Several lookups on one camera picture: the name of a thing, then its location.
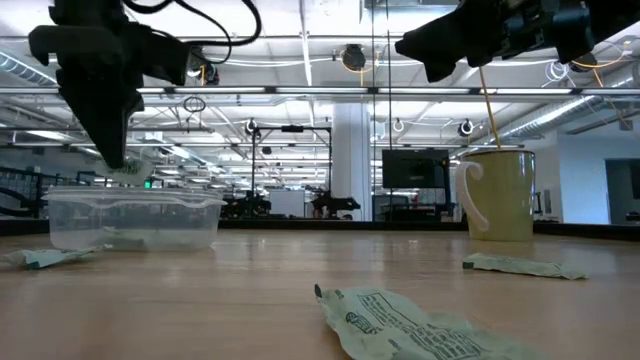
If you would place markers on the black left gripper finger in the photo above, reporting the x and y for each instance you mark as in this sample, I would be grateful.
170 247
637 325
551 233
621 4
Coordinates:
137 107
102 115

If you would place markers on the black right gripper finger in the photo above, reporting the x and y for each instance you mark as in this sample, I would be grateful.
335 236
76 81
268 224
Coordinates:
460 30
455 62

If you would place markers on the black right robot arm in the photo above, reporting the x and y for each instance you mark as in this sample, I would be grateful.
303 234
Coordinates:
617 15

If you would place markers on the black background robot arm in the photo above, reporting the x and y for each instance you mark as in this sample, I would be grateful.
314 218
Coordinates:
332 204
245 206

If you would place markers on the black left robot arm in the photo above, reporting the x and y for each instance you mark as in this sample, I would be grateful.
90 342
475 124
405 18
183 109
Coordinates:
90 10

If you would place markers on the thin wooden stir stick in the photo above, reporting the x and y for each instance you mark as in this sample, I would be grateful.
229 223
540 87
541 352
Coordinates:
491 110

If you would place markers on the clear plastic container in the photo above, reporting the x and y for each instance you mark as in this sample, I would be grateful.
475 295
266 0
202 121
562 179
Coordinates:
135 215

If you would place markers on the black metal fence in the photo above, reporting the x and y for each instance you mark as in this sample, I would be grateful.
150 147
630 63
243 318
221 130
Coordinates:
20 192

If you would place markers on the black computer monitor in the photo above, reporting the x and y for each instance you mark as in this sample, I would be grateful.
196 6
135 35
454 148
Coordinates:
415 169

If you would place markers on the overhead light bar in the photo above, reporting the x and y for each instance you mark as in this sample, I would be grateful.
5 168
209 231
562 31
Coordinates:
320 90

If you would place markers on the white building column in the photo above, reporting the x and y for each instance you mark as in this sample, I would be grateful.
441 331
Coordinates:
351 160

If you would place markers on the whiteboard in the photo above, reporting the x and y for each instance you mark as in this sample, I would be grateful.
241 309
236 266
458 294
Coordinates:
286 202

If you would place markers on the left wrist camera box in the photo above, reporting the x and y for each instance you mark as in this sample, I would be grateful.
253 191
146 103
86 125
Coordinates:
160 55

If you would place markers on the black background rig frame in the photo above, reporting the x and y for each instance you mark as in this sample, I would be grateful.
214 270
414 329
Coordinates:
292 129

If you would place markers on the black aluminium table frame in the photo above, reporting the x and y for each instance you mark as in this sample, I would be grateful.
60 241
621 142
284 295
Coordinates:
310 225

